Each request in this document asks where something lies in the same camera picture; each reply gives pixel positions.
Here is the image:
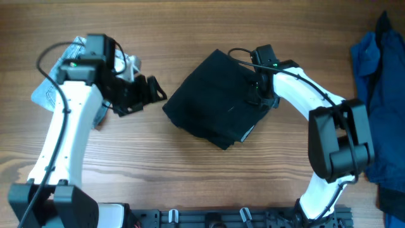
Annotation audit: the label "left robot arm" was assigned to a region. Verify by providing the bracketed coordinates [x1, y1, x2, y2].
[8, 34, 167, 227]

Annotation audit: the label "blue garment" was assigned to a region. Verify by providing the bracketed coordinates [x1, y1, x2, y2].
[351, 11, 404, 227]

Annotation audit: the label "folded light blue jeans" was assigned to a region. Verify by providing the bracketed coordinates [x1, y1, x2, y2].
[31, 34, 125, 129]

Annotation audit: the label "black shorts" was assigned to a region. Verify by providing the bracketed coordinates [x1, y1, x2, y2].
[163, 49, 275, 150]

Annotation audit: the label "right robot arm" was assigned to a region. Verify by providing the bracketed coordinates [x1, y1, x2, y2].
[249, 45, 375, 227]

